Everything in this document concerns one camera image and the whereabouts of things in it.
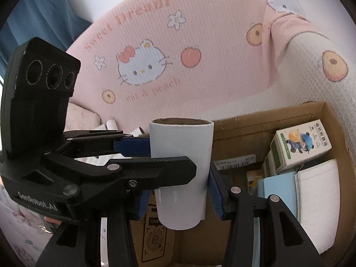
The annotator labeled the brown cardboard box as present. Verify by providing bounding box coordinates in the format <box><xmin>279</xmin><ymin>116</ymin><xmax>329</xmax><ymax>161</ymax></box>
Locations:
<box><xmin>129</xmin><ymin>101</ymin><xmax>356</xmax><ymax>267</ymax></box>

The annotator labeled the cartoon printed carton box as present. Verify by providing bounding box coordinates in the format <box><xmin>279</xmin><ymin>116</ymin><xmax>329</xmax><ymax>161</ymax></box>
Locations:
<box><xmin>270</xmin><ymin>119</ymin><xmax>332</xmax><ymax>174</ymax></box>

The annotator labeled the pink Hello Kitty sofa cover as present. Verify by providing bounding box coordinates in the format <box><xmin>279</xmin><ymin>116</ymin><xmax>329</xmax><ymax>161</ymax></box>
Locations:
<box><xmin>0</xmin><ymin>0</ymin><xmax>356</xmax><ymax>267</ymax></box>

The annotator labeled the green white carton box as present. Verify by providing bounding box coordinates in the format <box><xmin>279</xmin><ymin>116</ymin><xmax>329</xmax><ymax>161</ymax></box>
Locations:
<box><xmin>262</xmin><ymin>151</ymin><xmax>277</xmax><ymax>177</ymax></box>

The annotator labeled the white flat box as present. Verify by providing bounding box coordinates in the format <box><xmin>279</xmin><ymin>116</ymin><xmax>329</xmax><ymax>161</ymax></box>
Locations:
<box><xmin>294</xmin><ymin>159</ymin><xmax>340</xmax><ymax>254</ymax></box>

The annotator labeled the white paper roll tube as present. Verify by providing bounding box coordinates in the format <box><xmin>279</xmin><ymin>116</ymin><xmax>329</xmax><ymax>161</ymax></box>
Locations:
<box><xmin>150</xmin><ymin>117</ymin><xmax>214</xmax><ymax>230</ymax></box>
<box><xmin>131</xmin><ymin>127</ymin><xmax>145</xmax><ymax>137</ymax></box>
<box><xmin>106</xmin><ymin>119</ymin><xmax>118</xmax><ymax>130</ymax></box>

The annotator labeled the pink floral pillow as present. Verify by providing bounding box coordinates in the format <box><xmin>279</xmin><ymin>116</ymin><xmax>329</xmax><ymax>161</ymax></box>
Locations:
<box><xmin>65</xmin><ymin>103</ymin><xmax>101</xmax><ymax>131</ymax></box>

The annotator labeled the blue curtain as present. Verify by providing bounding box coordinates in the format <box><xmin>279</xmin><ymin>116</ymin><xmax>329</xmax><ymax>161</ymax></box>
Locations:
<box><xmin>1</xmin><ymin>0</ymin><xmax>91</xmax><ymax>77</ymax></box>

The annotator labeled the light blue Lucky box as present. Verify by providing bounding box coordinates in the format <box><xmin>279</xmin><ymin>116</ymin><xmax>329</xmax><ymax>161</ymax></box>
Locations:
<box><xmin>257</xmin><ymin>172</ymin><xmax>297</xmax><ymax>217</ymax></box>

